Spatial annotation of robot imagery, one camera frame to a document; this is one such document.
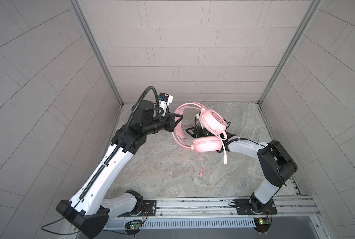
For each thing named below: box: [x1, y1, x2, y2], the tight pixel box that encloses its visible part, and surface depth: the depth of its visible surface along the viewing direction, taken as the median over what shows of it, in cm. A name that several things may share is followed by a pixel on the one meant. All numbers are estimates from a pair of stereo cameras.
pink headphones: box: [172, 102, 228, 165], surface depth 49 cm
